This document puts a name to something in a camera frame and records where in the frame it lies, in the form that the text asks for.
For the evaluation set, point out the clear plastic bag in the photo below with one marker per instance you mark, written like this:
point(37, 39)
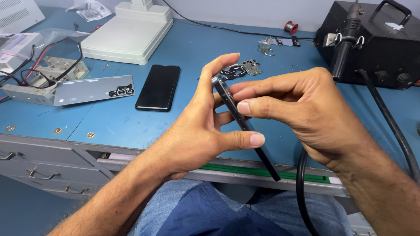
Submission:
point(49, 37)

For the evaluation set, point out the open grey drawer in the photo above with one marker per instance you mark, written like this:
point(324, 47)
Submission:
point(229, 180)

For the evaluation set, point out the green mat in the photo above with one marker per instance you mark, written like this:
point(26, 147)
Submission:
point(236, 171)

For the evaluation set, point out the phone circuit board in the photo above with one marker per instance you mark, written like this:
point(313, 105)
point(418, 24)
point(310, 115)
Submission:
point(252, 68)

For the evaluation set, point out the black smartphone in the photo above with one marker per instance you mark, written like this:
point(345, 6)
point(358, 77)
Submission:
point(158, 87)

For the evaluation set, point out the grey metal holding fixture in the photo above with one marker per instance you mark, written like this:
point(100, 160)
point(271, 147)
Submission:
point(29, 93)

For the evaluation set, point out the brass table bolt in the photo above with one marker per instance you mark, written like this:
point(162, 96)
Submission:
point(10, 128)
point(57, 130)
point(91, 135)

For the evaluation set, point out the grey drawer cabinet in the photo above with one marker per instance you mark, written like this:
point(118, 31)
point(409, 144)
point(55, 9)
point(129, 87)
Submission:
point(49, 164)

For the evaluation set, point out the white ventilated device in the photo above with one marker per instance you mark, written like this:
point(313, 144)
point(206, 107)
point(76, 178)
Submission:
point(16, 13)

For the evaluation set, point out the small board with flex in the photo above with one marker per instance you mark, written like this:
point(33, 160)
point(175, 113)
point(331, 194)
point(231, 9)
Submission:
point(282, 41)

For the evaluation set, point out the dark phone frame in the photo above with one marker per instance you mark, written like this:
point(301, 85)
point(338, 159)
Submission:
point(229, 103)

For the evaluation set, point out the person's left hand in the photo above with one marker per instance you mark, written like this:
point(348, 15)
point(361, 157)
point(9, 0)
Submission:
point(193, 137)

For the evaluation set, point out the black hot air station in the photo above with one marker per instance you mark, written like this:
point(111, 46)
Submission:
point(390, 49)

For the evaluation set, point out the white microscope base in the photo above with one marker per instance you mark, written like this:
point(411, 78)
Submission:
point(131, 36)

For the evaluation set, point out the person's blue jeans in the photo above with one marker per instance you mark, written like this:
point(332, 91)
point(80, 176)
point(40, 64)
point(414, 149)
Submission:
point(154, 216)

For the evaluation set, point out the person's right hand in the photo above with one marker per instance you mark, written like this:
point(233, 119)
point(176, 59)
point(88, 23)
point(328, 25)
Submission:
point(311, 111)

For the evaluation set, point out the grey phone back cover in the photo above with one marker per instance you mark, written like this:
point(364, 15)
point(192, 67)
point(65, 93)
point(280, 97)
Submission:
point(88, 90)

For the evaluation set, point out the small clear parts bag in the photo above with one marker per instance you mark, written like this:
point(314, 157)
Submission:
point(90, 9)

